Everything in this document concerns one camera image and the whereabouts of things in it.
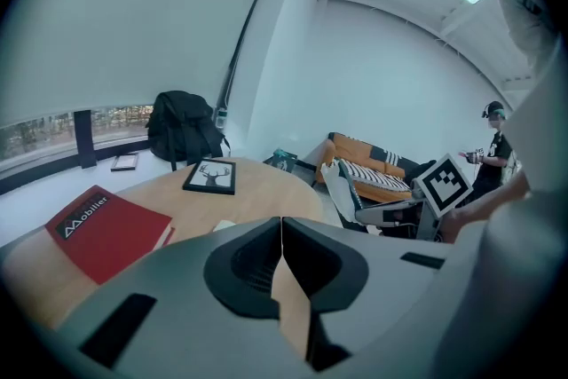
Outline black backpack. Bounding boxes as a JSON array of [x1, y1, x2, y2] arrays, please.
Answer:
[[145, 91, 232, 173]]

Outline black white striped blanket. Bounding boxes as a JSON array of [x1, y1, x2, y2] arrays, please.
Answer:
[[339, 145, 416, 192]]

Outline black window post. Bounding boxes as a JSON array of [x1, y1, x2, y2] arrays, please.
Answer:
[[73, 109, 97, 170]]

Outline person's light grey shirt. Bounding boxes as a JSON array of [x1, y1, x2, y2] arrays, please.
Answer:
[[437, 0, 568, 379]]

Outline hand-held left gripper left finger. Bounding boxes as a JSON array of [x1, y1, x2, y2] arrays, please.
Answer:
[[52, 216, 307, 379]]

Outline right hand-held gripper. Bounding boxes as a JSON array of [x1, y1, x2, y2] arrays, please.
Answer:
[[354, 153, 474, 241]]

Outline black framed deer picture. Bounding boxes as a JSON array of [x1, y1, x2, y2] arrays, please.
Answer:
[[182, 158, 238, 196]]

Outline person's right forearm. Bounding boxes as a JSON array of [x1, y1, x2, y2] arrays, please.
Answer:
[[438, 172, 532, 245]]

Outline red hardcover book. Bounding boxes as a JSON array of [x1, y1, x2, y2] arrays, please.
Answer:
[[43, 184, 177, 286]]

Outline white roller blind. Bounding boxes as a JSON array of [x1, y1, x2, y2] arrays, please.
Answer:
[[0, 0, 289, 134]]

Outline wooden coffee table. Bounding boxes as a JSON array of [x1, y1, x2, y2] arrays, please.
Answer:
[[0, 157, 327, 332]]

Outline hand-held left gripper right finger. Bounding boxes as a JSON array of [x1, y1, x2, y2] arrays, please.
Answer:
[[282, 216, 456, 379]]

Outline black garment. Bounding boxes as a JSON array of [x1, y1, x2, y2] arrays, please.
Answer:
[[401, 159, 438, 184]]

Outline orange sofa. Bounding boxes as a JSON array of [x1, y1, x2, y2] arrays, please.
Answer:
[[315, 131, 438, 201]]

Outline blue paper bag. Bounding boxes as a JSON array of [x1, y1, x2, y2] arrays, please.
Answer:
[[262, 147, 299, 174]]

